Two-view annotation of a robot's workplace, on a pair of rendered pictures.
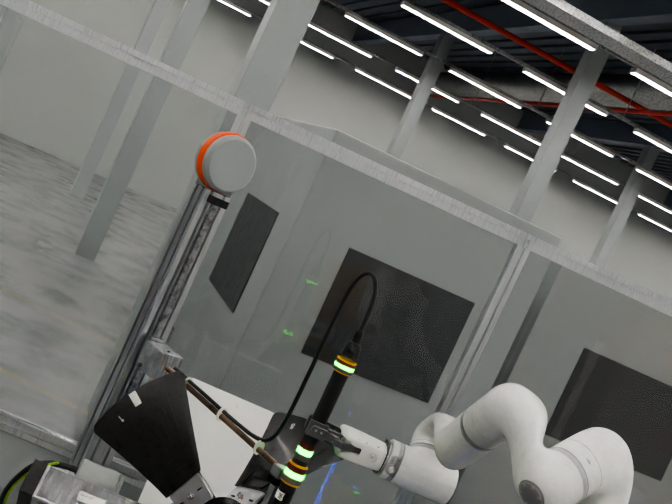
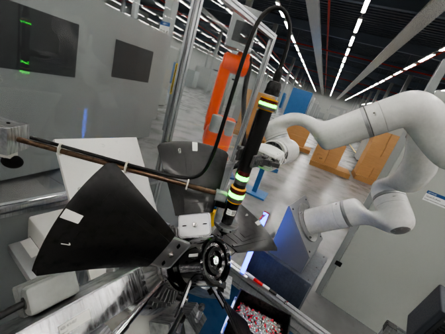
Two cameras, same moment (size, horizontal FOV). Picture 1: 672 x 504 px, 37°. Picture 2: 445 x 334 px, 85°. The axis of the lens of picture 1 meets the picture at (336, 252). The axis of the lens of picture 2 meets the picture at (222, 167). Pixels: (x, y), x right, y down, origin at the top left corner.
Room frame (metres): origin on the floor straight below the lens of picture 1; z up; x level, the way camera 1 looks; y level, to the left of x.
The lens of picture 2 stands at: (1.72, 0.41, 1.63)
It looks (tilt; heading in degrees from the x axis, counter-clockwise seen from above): 19 degrees down; 306
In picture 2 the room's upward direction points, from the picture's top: 17 degrees clockwise
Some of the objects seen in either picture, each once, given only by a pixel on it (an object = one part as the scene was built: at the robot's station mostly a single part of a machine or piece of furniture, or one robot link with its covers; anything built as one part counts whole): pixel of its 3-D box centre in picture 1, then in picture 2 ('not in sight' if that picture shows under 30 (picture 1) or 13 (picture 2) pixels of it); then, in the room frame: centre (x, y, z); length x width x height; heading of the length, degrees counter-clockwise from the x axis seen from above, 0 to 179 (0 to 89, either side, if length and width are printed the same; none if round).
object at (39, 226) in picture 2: not in sight; (51, 235); (2.59, 0.14, 0.92); 0.17 x 0.16 x 0.11; 6
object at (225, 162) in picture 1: (225, 162); not in sight; (2.58, 0.36, 1.88); 0.17 x 0.15 x 0.16; 96
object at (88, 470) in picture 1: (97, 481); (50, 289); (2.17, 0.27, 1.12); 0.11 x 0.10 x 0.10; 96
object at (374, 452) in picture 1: (362, 447); (265, 154); (2.04, -0.22, 1.47); 0.11 x 0.10 x 0.07; 96
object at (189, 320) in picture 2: not in sight; (188, 317); (2.03, -0.08, 0.91); 0.12 x 0.08 x 0.12; 6
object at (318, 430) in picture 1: (322, 434); (261, 162); (2.00, -0.13, 1.47); 0.07 x 0.03 x 0.03; 96
